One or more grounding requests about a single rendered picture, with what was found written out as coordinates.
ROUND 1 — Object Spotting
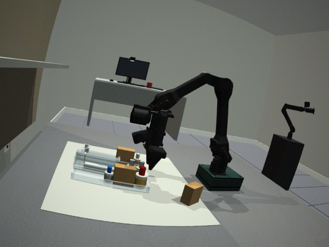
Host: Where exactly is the white jar with blue lid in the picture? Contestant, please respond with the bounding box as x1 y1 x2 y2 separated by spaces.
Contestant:
104 166 113 180

